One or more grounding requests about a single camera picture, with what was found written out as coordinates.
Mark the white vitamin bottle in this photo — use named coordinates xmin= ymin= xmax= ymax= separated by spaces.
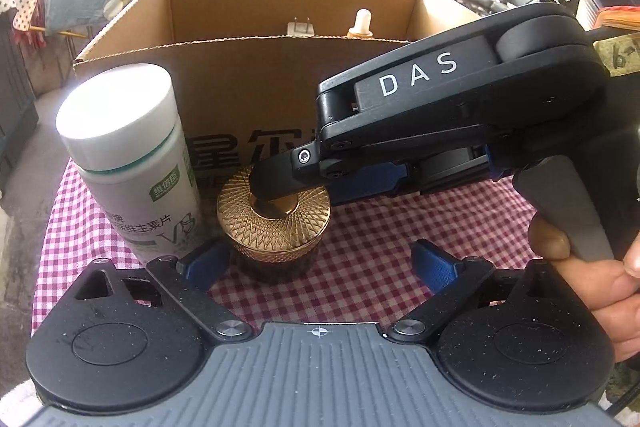
xmin=55 ymin=63 xmax=208 ymax=263

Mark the purple checkered tablecloth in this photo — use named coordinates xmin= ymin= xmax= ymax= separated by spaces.
xmin=32 ymin=162 xmax=534 ymax=329

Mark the brown cardboard box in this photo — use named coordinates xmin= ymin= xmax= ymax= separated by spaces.
xmin=74 ymin=0 xmax=475 ymax=193

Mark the gold lid dark jar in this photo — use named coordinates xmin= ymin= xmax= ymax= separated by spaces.
xmin=216 ymin=167 xmax=331 ymax=284

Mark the person right hand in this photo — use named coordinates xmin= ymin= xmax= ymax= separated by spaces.
xmin=528 ymin=215 xmax=640 ymax=362

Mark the white wall charger plug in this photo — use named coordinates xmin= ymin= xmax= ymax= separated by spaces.
xmin=286 ymin=18 xmax=316 ymax=38

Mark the dark grey cabinet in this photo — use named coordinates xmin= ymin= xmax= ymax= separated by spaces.
xmin=0 ymin=13 xmax=38 ymax=179

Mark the green dropper bottle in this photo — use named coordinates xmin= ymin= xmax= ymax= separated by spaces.
xmin=347 ymin=9 xmax=373 ymax=39

